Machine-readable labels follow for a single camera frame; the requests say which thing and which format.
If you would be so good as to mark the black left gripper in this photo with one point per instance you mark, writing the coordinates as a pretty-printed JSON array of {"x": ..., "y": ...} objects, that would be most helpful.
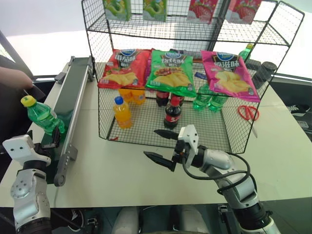
[{"x": 45, "y": 152}]

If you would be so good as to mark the red potato chips bag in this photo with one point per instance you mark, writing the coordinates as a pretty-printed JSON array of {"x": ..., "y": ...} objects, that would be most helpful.
[{"x": 124, "y": 70}]

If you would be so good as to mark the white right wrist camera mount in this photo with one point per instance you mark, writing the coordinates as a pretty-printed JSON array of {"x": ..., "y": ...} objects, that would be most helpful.
[{"x": 190, "y": 139}]

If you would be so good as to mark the grey rounded shape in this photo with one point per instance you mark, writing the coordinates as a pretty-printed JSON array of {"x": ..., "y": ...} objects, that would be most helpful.
[
  {"x": 195, "y": 220},
  {"x": 125, "y": 220}
]

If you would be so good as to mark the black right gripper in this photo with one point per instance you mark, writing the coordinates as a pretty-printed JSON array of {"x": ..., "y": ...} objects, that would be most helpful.
[{"x": 182, "y": 152}]

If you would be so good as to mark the person's bare hand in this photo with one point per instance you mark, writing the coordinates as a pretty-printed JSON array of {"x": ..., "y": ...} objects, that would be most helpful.
[{"x": 13, "y": 78}]

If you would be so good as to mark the green conveyor belt grey frame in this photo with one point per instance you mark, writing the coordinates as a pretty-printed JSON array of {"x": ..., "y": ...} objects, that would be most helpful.
[{"x": 70, "y": 97}]

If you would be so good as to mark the blue card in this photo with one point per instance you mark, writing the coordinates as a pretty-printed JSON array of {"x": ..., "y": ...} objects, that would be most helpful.
[{"x": 200, "y": 75}]

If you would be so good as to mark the pink potato chips bag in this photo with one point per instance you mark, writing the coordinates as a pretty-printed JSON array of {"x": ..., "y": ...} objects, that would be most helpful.
[{"x": 229, "y": 75}]

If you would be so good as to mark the small red tag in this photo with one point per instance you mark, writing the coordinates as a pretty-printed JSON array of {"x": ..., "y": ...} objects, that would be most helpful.
[{"x": 113, "y": 139}]

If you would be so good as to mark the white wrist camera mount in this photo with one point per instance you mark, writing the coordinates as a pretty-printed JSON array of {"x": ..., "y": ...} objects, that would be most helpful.
[
  {"x": 20, "y": 146},
  {"x": 190, "y": 139}
]

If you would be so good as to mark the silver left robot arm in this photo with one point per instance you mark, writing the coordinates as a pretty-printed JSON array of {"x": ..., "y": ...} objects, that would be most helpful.
[{"x": 29, "y": 195}]

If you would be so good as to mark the green soda bottle yellow cap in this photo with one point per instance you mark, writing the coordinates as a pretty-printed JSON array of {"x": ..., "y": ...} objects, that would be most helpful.
[{"x": 45, "y": 117}]

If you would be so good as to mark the red strawberry hanging packet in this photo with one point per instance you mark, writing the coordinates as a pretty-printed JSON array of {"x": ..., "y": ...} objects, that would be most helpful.
[{"x": 201, "y": 11}]

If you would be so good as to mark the orange soda bottle blue cap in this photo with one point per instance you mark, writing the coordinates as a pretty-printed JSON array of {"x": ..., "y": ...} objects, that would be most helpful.
[{"x": 122, "y": 114}]

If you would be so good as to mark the black cylindrical container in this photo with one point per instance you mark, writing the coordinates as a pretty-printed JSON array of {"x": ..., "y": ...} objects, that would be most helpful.
[{"x": 264, "y": 73}]

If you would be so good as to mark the black item with white print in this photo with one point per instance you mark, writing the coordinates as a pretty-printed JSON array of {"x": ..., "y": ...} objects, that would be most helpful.
[{"x": 298, "y": 109}]

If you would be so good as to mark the cola bottle red cap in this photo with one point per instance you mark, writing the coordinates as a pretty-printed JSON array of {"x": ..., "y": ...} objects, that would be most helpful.
[{"x": 172, "y": 114}]

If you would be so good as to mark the green potato chips bag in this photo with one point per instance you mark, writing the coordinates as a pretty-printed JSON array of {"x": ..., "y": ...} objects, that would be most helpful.
[{"x": 170, "y": 73}]

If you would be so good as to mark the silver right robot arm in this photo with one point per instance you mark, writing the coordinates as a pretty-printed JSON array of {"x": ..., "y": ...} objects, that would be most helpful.
[{"x": 221, "y": 161}]

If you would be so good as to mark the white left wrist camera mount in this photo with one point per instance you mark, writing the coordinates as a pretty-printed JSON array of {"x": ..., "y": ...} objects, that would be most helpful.
[{"x": 20, "y": 146}]

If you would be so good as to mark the green hanging snack packet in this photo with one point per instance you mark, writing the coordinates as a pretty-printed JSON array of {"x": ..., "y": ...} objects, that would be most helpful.
[
  {"x": 154, "y": 9},
  {"x": 117, "y": 9}
]

